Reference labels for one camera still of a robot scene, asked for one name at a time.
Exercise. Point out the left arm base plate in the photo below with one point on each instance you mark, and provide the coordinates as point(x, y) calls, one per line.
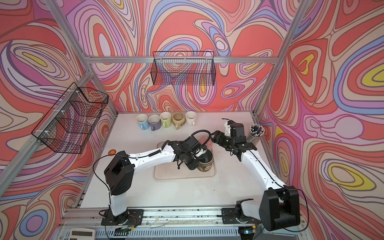
point(131, 217)

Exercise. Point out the light blue ceramic mug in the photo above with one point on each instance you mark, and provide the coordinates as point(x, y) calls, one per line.
point(142, 120)

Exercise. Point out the cream speckled round mug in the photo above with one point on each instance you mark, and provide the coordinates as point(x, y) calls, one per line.
point(178, 120)

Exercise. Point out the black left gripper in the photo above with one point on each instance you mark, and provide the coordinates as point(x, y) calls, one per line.
point(193, 166)

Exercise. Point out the beige rectangular tray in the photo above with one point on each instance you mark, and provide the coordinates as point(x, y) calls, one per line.
point(169, 171)

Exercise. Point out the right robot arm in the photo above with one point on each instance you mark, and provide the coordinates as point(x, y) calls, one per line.
point(280, 204)

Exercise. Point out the red star sticker badge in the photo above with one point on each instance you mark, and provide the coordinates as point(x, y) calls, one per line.
point(112, 152)

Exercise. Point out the white ceramic mug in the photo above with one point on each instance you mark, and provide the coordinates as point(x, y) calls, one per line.
point(191, 118)

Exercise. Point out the black patterned mug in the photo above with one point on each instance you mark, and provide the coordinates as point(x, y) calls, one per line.
point(205, 161)

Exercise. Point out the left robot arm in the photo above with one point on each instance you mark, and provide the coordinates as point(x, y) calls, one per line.
point(120, 172)

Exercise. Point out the black wire basket wall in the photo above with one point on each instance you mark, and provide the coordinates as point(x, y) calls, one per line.
point(183, 68)
point(74, 122)

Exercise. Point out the black wire basket back wall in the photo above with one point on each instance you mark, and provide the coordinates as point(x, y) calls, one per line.
point(183, 68)

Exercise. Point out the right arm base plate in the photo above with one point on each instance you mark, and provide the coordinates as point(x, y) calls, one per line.
point(231, 216)

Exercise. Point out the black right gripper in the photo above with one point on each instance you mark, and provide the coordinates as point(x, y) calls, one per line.
point(218, 138)

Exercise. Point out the black wire basket left wall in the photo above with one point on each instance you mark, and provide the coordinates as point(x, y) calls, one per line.
point(74, 122)

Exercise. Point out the purple ceramic mug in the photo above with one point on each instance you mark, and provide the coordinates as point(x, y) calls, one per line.
point(155, 122)

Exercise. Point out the light green ceramic mug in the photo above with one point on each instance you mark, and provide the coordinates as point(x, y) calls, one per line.
point(166, 119)

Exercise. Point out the metal cup of pens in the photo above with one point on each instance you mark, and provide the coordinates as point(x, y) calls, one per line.
point(255, 133)

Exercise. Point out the white calculator device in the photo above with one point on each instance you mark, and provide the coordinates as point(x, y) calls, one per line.
point(82, 234)

